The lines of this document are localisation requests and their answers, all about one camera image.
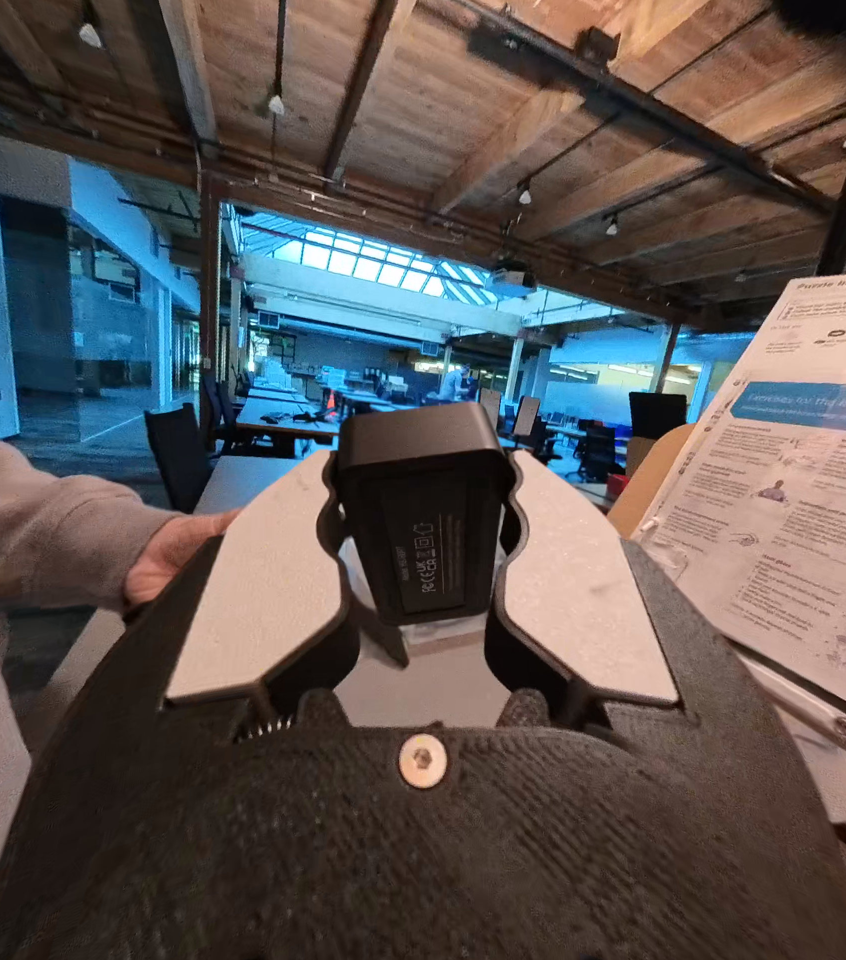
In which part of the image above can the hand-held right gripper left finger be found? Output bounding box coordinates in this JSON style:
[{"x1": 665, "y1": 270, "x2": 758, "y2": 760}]
[{"x1": 165, "y1": 448, "x2": 361, "y2": 721}]

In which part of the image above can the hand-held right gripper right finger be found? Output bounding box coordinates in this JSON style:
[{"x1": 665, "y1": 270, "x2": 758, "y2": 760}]
[{"x1": 483, "y1": 450, "x2": 680, "y2": 727}]

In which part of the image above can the black usb hub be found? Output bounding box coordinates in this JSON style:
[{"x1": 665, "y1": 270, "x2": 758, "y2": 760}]
[{"x1": 334, "y1": 401, "x2": 517, "y2": 626}]

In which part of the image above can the person's left forearm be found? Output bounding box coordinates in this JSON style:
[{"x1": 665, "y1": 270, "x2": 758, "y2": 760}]
[{"x1": 0, "y1": 396, "x2": 178, "y2": 603}]

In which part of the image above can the person's left hand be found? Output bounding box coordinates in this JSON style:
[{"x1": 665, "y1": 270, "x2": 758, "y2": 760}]
[{"x1": 125, "y1": 508, "x2": 244, "y2": 609}]

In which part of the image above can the black office chair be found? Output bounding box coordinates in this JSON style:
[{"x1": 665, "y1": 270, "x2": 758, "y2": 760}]
[
  {"x1": 144, "y1": 403, "x2": 215, "y2": 516},
  {"x1": 579, "y1": 423, "x2": 620, "y2": 483}
]

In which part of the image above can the wooden office desk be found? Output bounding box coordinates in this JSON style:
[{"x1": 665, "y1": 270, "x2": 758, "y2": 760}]
[{"x1": 235, "y1": 390, "x2": 341, "y2": 459}]

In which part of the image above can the black monitor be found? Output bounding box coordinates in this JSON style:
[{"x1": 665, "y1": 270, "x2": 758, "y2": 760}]
[{"x1": 628, "y1": 391, "x2": 688, "y2": 441}]

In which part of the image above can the printed instruction sheet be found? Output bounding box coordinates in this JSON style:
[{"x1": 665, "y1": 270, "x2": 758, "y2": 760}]
[{"x1": 636, "y1": 266, "x2": 846, "y2": 729}]

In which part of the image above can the white sheet stand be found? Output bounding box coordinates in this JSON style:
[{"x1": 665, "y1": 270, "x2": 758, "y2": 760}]
[{"x1": 738, "y1": 651, "x2": 846, "y2": 826}]

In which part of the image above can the ceiling projector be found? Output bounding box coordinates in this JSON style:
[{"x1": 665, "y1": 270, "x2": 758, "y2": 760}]
[{"x1": 486, "y1": 261, "x2": 538, "y2": 299}]

